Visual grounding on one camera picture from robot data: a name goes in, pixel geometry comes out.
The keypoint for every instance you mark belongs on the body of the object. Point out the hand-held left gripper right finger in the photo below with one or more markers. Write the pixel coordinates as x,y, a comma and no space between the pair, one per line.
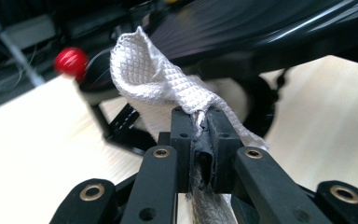
227,140

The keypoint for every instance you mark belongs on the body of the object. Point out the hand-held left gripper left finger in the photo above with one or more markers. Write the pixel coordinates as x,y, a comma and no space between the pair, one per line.
180,140

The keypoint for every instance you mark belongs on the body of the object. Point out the white waffle cloth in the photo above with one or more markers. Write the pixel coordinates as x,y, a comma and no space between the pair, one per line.
143,74

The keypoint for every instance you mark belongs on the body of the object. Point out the black wavy tray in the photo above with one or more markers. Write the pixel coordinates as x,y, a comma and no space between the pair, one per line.
245,34

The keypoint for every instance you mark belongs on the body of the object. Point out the red ball knob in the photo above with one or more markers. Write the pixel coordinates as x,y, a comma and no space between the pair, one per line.
71,61

